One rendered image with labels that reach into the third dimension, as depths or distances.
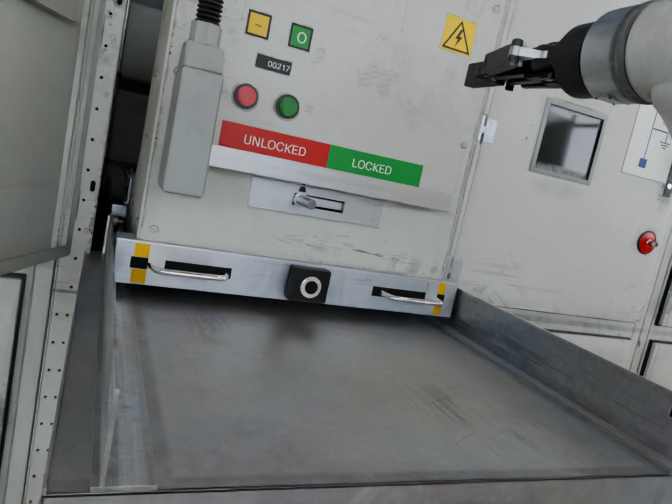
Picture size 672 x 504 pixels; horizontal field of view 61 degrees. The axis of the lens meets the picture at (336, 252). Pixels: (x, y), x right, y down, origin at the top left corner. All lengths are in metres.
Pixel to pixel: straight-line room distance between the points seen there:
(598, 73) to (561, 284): 0.89
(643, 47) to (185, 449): 0.49
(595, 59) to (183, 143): 0.44
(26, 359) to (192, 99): 0.59
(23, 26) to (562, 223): 1.10
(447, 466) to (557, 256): 0.95
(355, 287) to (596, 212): 0.74
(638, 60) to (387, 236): 0.47
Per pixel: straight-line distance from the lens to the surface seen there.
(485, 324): 0.92
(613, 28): 0.60
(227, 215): 0.81
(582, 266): 1.47
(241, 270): 0.82
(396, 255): 0.91
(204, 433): 0.48
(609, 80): 0.60
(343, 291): 0.88
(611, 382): 0.76
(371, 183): 0.83
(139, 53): 1.65
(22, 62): 0.90
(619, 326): 1.65
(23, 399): 1.13
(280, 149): 0.82
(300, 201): 0.81
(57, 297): 1.07
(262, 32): 0.82
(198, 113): 0.68
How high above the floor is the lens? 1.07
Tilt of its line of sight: 8 degrees down
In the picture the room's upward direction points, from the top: 12 degrees clockwise
